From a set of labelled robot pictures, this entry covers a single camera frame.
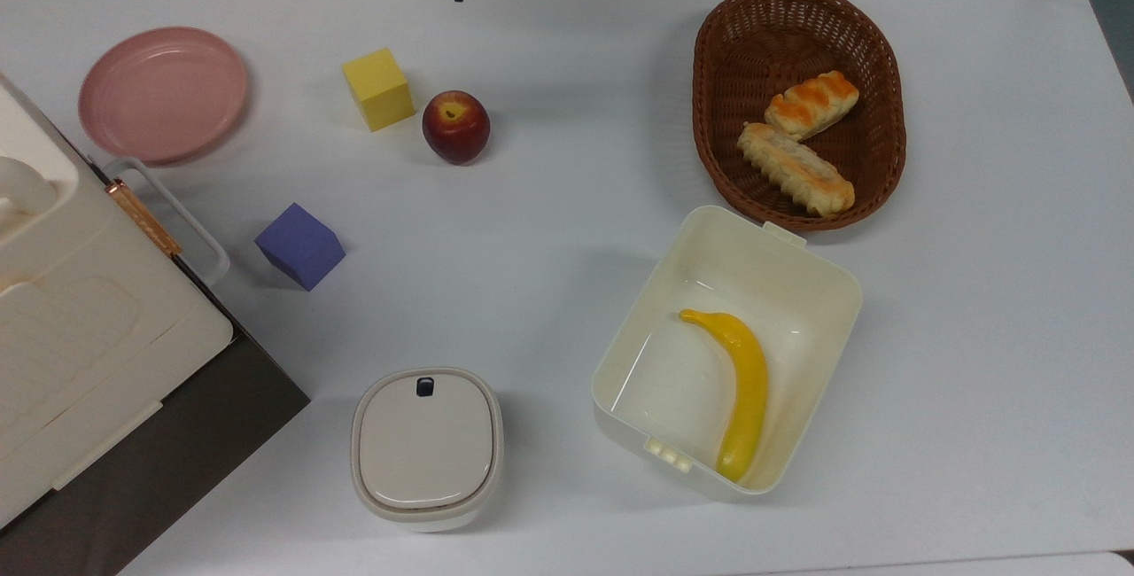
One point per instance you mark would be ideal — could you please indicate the short orange-glazed bread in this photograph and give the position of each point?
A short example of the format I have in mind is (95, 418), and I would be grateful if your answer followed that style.
(811, 104)

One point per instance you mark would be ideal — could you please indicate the long pale bread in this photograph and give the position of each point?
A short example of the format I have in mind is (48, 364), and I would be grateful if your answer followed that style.
(795, 169)

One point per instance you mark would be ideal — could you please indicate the yellow foam cube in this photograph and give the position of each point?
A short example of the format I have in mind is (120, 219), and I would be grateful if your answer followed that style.
(379, 89)

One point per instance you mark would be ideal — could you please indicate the red apple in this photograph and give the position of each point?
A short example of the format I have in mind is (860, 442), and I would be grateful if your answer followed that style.
(455, 127)

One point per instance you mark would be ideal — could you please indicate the pink round plate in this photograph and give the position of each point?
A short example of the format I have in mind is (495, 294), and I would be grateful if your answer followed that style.
(164, 95)

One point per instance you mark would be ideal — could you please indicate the purple foam cube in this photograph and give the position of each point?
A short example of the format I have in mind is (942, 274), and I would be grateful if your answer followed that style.
(300, 245)

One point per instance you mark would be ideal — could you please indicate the brown wicker basket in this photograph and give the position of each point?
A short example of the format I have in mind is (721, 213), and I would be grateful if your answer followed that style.
(753, 53)

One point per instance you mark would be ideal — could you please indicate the white lidded container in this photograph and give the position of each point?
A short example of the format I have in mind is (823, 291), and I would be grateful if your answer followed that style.
(427, 449)

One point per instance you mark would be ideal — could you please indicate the white countertop appliance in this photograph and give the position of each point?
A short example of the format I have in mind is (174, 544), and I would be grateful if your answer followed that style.
(80, 337)

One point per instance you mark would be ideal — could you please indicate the cream open plastic box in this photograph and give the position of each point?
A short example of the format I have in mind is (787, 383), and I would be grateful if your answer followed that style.
(780, 292)

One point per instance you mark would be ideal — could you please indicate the yellow banana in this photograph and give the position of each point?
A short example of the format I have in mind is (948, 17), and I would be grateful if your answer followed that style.
(749, 385)

